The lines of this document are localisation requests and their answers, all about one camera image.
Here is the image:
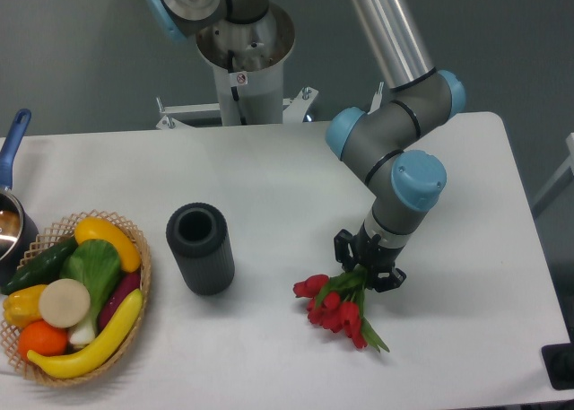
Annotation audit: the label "black device at table edge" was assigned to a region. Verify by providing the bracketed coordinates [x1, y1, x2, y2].
[541, 343, 573, 390]

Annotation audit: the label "dark grey ribbed vase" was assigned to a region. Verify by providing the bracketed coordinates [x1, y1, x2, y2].
[166, 202, 235, 296]

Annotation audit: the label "orange fruit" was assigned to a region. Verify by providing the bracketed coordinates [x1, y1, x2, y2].
[18, 320, 68, 361]

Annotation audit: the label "yellow bell pepper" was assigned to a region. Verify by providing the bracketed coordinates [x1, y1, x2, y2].
[3, 284, 48, 329]

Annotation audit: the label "green bok choy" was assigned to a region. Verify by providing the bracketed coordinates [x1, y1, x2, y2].
[59, 240, 121, 349]

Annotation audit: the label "yellow squash upper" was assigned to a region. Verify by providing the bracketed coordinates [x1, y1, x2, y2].
[74, 216, 141, 273]

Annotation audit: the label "white furniture piece right edge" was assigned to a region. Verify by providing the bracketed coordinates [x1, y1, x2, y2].
[531, 133, 573, 219]

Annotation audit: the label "yellow banana-shaped squash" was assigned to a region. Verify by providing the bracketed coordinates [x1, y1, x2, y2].
[27, 289, 144, 379]

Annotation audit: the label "red tulip bouquet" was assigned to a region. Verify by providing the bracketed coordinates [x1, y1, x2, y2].
[292, 266, 390, 353]

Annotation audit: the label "blue handled saucepan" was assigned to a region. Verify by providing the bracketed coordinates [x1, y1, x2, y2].
[1, 109, 38, 285]

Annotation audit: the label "woven wicker basket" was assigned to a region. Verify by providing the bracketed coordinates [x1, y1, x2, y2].
[1, 210, 152, 388]

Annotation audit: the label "beige round disc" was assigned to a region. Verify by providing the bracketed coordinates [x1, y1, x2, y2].
[39, 279, 91, 328]

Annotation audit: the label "white metal base frame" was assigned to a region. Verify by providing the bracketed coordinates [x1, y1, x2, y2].
[154, 81, 386, 131]

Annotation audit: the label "purple eggplant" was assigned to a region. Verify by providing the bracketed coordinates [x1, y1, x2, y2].
[98, 271, 141, 331]

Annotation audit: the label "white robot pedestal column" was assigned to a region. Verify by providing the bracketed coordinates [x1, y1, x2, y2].
[196, 22, 295, 126]

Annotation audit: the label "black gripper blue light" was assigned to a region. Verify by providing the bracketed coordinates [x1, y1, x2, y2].
[334, 224, 406, 292]

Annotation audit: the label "green cucumber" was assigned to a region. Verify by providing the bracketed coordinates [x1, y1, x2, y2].
[1, 238, 78, 295]

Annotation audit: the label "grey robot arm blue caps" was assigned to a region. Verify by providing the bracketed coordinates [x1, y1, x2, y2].
[146, 0, 465, 292]

